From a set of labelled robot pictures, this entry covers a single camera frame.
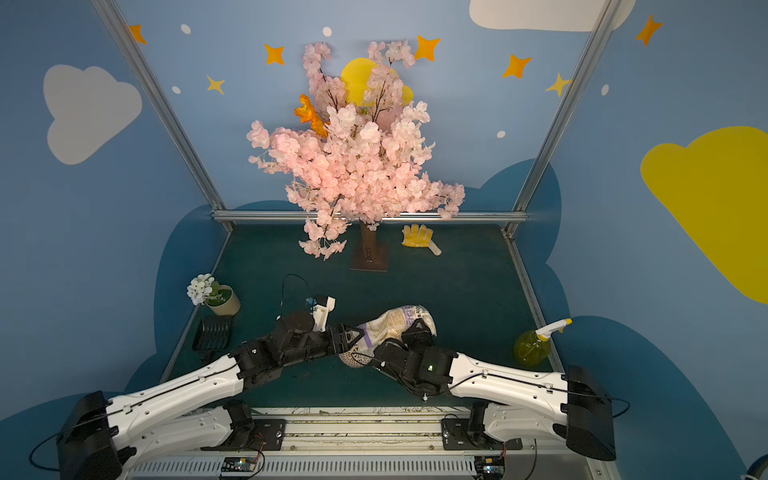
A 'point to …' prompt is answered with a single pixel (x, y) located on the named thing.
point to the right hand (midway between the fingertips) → (428, 318)
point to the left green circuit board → (239, 464)
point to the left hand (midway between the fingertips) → (360, 331)
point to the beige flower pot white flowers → (219, 299)
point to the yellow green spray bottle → (532, 347)
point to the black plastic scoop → (212, 336)
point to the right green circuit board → (490, 467)
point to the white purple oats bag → (391, 325)
